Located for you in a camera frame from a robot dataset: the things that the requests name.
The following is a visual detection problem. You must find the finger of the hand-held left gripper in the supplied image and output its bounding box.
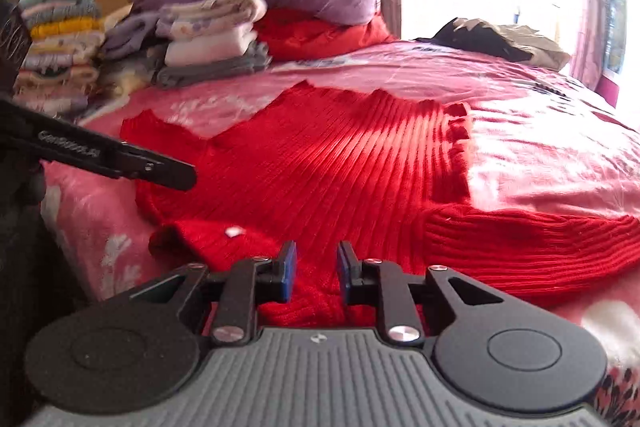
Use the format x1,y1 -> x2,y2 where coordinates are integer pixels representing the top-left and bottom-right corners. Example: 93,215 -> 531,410
119,140 -> 197,192

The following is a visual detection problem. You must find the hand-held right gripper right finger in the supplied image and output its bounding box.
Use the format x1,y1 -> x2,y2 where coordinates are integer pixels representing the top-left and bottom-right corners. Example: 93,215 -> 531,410
337,240 -> 507,348

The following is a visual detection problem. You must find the stack of folded pastel clothes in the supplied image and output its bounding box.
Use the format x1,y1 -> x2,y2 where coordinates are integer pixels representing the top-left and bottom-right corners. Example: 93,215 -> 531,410
12,0 -> 107,118

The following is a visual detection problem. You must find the red knit sweater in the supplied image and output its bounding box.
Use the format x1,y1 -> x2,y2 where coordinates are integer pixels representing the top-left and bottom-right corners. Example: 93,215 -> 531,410
120,82 -> 640,330

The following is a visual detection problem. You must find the pink floral bed sheet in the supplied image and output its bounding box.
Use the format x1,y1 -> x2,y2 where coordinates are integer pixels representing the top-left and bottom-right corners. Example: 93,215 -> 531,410
40,39 -> 640,427

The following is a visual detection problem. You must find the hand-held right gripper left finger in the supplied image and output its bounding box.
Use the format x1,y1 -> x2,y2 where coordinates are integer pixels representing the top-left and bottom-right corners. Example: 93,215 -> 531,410
127,240 -> 297,348

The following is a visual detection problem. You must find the beige and black jacket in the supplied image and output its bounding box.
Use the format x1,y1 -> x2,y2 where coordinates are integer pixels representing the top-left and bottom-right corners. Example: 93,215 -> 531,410
415,17 -> 572,70

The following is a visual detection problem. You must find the pale pink folded garment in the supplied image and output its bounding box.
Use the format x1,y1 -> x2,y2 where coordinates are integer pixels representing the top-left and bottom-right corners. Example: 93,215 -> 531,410
164,27 -> 259,68

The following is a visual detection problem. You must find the floral cream folded garment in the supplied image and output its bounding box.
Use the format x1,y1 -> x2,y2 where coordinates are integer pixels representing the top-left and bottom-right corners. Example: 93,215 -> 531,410
155,0 -> 269,42

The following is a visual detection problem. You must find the red quilt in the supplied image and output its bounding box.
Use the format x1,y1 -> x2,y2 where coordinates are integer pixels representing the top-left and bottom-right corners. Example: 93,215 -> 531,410
255,7 -> 399,62

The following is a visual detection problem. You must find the lavender folded garment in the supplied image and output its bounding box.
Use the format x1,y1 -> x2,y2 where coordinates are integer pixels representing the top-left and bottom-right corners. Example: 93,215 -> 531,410
100,12 -> 173,60

